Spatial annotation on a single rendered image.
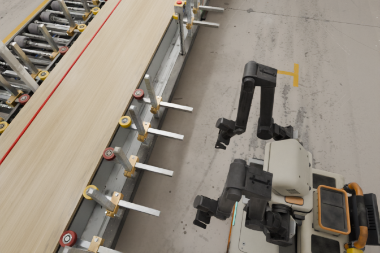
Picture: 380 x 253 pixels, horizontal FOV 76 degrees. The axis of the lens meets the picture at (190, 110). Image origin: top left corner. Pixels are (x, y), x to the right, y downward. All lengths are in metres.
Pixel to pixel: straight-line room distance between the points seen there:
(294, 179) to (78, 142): 1.31
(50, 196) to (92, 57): 1.14
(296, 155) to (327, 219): 0.58
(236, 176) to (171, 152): 1.86
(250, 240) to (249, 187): 1.36
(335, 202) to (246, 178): 0.94
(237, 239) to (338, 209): 0.79
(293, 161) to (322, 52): 2.86
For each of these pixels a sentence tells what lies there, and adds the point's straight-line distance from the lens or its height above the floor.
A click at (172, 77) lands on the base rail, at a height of 0.70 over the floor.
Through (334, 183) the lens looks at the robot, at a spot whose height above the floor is 0.81.
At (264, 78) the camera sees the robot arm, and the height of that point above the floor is 1.62.
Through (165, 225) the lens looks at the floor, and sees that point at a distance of 2.36.
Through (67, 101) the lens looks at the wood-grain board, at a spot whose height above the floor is 0.90.
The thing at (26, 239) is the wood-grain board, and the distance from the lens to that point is 1.68.
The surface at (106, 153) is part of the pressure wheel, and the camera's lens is 1.65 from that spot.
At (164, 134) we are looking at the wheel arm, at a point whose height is 0.85.
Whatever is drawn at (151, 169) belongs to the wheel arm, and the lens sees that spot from 1.63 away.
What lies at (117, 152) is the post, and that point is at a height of 1.11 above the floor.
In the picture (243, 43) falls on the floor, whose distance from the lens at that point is 3.63.
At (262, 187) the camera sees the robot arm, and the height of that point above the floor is 1.61.
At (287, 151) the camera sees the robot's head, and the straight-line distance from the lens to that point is 1.09.
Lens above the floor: 2.31
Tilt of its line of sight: 56 degrees down
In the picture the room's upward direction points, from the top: 3 degrees counter-clockwise
